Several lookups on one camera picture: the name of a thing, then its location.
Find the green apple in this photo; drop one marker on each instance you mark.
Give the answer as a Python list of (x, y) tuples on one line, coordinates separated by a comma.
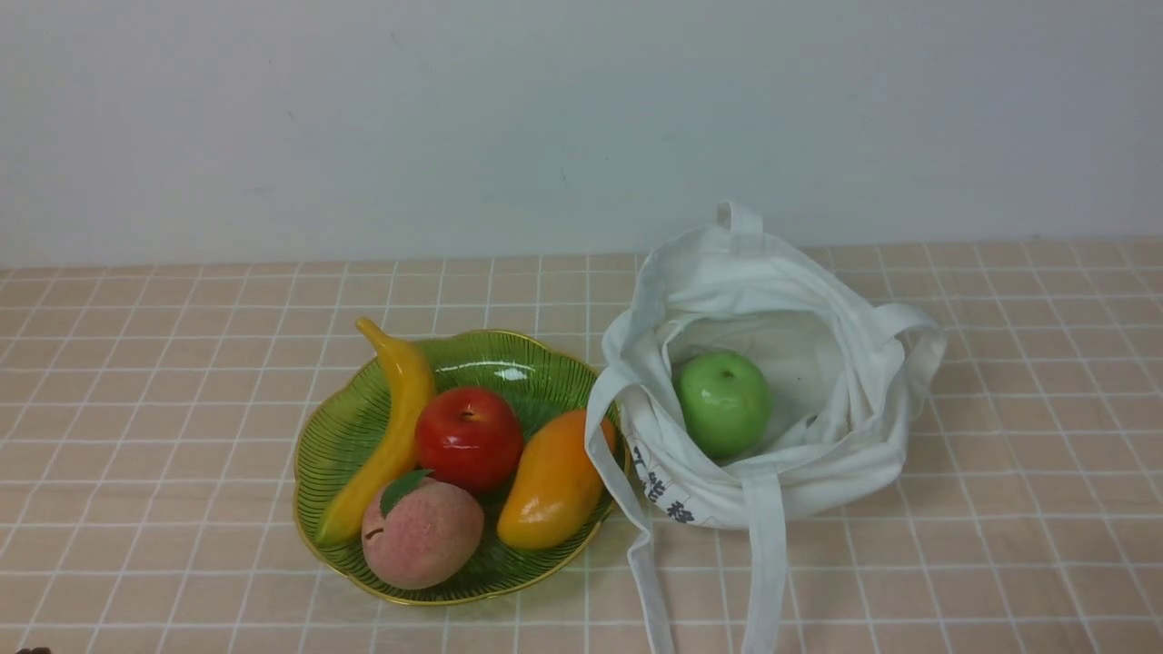
[(725, 401)]

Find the white cloth tote bag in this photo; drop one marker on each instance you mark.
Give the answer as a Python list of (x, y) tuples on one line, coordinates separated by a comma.
[(846, 377)]

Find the orange yellow mango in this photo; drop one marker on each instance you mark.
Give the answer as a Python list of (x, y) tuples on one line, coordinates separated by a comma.
[(555, 489)]

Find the red apple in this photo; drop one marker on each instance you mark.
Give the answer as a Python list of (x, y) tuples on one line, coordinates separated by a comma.
[(469, 437)]

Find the yellow banana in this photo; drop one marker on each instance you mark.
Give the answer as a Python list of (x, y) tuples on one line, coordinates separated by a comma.
[(409, 377)]

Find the pink peach with leaf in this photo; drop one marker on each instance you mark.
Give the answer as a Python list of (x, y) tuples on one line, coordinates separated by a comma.
[(418, 532)]

